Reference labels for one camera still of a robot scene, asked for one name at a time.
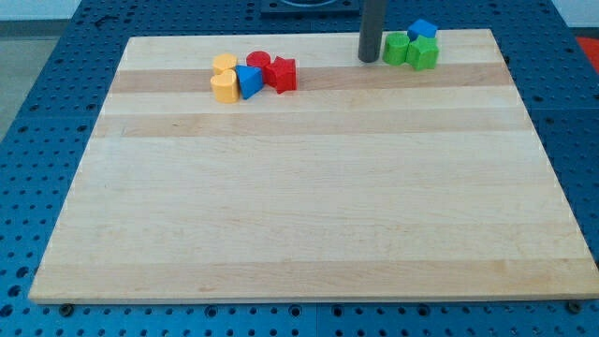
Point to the grey cylindrical robot arm rod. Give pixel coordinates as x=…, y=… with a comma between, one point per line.
x=371, y=30

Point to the red star block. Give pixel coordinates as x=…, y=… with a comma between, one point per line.
x=281, y=74

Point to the blue triangle block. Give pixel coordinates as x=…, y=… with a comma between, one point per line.
x=250, y=80

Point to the yellow heart block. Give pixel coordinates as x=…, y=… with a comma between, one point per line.
x=225, y=86

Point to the red cylinder block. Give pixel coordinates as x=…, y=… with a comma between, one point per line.
x=258, y=59

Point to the yellow cylinder block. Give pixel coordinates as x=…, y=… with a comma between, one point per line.
x=223, y=62

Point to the green cylinder block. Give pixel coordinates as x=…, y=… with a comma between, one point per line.
x=396, y=47

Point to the green star block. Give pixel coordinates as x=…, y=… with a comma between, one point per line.
x=422, y=53

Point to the blue cube block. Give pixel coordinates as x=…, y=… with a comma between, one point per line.
x=421, y=28

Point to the red object at right edge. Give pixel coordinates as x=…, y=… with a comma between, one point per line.
x=590, y=46

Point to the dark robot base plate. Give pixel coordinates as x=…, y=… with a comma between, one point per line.
x=307, y=8

